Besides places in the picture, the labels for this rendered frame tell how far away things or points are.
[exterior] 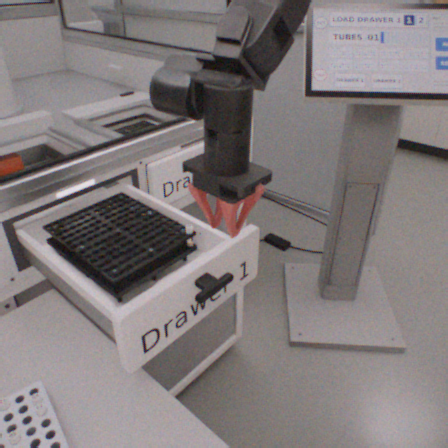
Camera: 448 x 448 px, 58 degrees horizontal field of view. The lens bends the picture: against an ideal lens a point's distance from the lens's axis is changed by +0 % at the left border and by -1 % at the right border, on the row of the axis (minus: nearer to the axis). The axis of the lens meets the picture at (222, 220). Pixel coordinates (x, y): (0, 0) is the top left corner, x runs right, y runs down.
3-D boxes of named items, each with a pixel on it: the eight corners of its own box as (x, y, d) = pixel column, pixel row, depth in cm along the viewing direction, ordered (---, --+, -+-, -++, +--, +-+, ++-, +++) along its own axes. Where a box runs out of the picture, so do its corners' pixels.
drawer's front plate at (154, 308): (257, 276, 75) (260, 226, 69) (129, 376, 57) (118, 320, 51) (249, 271, 76) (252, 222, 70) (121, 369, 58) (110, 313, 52)
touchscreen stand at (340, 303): (404, 352, 161) (498, 93, 106) (290, 346, 163) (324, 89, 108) (374, 271, 203) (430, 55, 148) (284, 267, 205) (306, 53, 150)
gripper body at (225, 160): (214, 160, 57) (214, 108, 53) (273, 184, 52) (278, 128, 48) (180, 175, 53) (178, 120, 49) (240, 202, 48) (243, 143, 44)
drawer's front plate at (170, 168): (236, 169, 113) (237, 131, 107) (155, 210, 95) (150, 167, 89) (231, 168, 114) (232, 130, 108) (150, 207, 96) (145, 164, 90)
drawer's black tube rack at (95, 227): (197, 260, 76) (196, 231, 72) (119, 311, 65) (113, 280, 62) (125, 217, 89) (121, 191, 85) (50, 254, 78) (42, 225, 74)
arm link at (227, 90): (236, 82, 42) (263, 72, 46) (184, 72, 45) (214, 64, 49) (234, 145, 46) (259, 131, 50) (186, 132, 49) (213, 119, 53)
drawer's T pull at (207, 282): (234, 280, 62) (234, 273, 61) (199, 306, 57) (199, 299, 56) (217, 270, 64) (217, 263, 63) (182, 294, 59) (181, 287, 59)
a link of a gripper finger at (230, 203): (224, 214, 61) (225, 155, 56) (262, 232, 57) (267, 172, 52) (191, 232, 57) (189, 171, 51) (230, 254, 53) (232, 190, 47)
